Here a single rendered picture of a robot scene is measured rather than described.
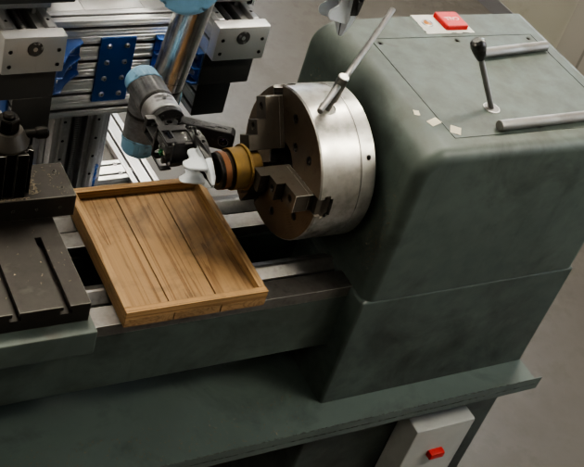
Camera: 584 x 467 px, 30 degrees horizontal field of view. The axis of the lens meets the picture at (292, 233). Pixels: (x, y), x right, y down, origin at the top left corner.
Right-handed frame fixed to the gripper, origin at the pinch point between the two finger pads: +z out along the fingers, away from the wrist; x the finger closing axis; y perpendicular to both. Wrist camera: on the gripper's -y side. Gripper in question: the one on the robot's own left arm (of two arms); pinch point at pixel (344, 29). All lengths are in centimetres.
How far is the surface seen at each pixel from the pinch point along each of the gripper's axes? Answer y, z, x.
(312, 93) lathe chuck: 7.2, 11.6, 3.6
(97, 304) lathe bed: 49, 52, 5
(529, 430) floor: -103, 135, -14
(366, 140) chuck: 0.1, 17.7, 14.1
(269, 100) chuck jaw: 14.0, 14.6, -1.1
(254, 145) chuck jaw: 17.7, 22.7, 1.9
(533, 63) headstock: -52, 9, 1
